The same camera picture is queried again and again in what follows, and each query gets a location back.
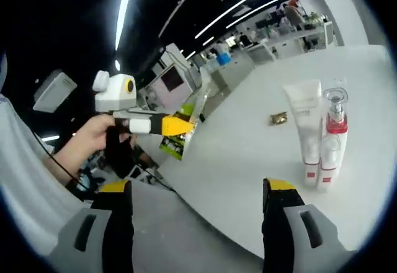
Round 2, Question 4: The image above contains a tall white skincare tube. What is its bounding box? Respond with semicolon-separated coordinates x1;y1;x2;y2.
281;79;324;165

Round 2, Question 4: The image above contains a gold foil sachet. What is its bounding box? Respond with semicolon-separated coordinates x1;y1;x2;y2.
269;110;290;127

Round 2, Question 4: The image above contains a white framed computer monitor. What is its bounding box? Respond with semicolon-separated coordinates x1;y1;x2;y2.
154;63;190;108

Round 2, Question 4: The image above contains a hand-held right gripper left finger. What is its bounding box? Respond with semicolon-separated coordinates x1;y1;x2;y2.
49;179;135;273

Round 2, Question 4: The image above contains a small red label skincare bottle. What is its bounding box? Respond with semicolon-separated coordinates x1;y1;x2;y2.
316;136;342;193

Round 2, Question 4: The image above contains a small white red box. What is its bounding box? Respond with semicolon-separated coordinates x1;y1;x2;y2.
302;136;322;189

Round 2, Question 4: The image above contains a person's left hand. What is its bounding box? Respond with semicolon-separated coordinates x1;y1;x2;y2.
77;114;133;161

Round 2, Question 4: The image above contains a white ceiling unit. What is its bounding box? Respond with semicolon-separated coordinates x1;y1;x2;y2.
32;69;78;114

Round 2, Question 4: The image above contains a long ceiling light strip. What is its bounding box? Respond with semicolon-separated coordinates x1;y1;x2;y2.
228;0;312;29
195;0;301;40

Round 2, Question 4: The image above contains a green black skincare sachet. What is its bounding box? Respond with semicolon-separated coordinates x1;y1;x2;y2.
159;89;213;161

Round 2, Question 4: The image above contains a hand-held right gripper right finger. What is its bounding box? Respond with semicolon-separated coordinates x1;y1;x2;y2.
261;177;348;273

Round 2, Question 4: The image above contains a red collar skincare pump bottle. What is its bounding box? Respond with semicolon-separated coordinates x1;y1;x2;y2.
322;87;350;150

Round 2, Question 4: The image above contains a blue storage box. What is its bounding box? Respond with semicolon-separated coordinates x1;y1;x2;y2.
216;53;233;66

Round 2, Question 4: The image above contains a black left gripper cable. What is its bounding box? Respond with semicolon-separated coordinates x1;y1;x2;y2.
30;132;81;190

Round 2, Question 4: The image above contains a wide ceiling light strip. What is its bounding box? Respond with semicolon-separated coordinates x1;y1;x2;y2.
114;0;138;52

